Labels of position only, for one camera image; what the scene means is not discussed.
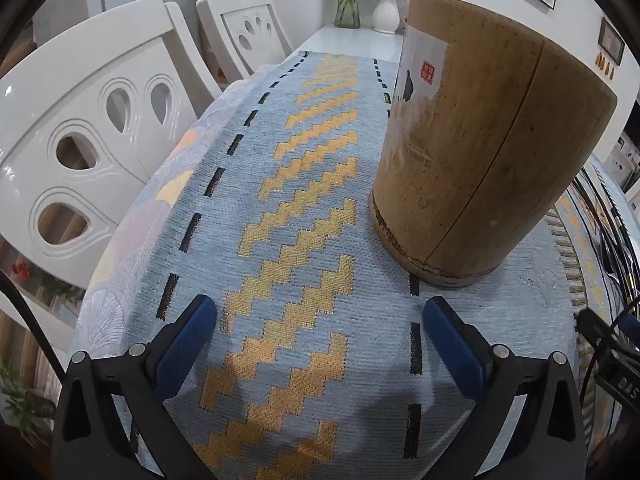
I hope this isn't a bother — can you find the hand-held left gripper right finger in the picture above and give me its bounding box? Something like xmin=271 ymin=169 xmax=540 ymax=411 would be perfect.
xmin=421 ymin=295 xmax=587 ymax=480

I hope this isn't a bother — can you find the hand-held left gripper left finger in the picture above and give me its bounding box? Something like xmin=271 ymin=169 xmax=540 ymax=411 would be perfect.
xmin=51 ymin=293 xmax=219 ymax=480

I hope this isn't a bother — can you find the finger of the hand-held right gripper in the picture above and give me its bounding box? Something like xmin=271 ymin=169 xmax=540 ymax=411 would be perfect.
xmin=575 ymin=306 xmax=616 ymax=348

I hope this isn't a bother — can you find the pile of black chopsticks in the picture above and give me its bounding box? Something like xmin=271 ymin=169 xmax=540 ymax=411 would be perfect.
xmin=572 ymin=157 xmax=640 ymax=311

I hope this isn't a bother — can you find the bamboo utensil holder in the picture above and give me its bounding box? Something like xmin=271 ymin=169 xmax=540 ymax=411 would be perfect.
xmin=369 ymin=0 xmax=618 ymax=288

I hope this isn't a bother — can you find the blue patterned table runner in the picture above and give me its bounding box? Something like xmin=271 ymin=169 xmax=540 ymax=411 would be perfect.
xmin=107 ymin=51 xmax=640 ymax=480

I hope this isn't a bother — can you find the plant with red berries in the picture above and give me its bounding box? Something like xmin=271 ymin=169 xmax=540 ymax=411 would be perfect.
xmin=10 ymin=259 xmax=76 ymax=306

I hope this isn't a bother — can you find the small framed picture with tassels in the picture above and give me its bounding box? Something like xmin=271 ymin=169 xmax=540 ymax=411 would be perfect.
xmin=595 ymin=16 xmax=627 ymax=81

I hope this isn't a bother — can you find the white carved chair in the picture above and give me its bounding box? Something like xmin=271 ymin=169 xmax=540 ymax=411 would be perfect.
xmin=196 ymin=0 xmax=296 ymax=83
xmin=0 ymin=0 xmax=223 ymax=356

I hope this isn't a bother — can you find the thin black cable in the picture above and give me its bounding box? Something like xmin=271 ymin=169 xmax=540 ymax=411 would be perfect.
xmin=0 ymin=269 xmax=68 ymax=393

